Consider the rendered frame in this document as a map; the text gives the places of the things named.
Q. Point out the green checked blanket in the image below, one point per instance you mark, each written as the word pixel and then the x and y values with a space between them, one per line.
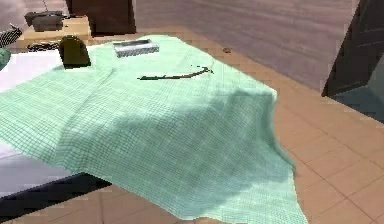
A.
pixel 173 133

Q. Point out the grey flat box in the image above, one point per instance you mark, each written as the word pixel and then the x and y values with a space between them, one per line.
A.
pixel 136 47

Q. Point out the dark brown cabinet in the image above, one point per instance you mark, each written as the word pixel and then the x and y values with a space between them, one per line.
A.
pixel 106 15

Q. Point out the dark olive arched object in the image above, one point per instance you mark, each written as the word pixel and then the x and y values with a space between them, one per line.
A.
pixel 73 51

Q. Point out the light wood bedside table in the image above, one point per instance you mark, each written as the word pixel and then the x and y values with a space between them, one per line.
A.
pixel 71 30

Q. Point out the black flat oval object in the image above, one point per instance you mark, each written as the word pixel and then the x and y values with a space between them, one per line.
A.
pixel 42 46

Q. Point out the dark room door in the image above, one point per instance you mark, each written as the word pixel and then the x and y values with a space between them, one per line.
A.
pixel 361 56

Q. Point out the green pillow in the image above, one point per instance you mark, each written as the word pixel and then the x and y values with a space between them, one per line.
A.
pixel 4 57

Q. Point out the black and white striped object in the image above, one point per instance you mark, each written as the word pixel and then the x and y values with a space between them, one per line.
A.
pixel 9 36

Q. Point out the white bed with black frame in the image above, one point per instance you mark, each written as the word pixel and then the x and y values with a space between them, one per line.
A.
pixel 23 68

